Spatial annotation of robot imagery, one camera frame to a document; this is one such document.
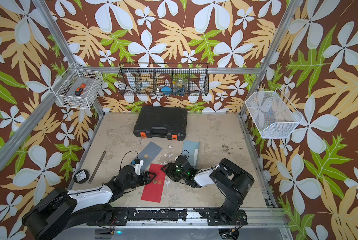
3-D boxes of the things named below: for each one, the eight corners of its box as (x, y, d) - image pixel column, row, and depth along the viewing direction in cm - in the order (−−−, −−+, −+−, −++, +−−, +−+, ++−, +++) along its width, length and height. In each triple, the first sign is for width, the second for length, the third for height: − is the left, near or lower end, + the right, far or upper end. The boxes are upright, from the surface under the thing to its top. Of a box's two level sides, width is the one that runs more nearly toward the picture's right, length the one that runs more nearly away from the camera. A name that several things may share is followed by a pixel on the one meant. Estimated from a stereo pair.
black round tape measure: (72, 183, 87) (70, 182, 85) (78, 171, 92) (76, 169, 90) (86, 183, 87) (84, 182, 85) (91, 171, 92) (89, 169, 90)
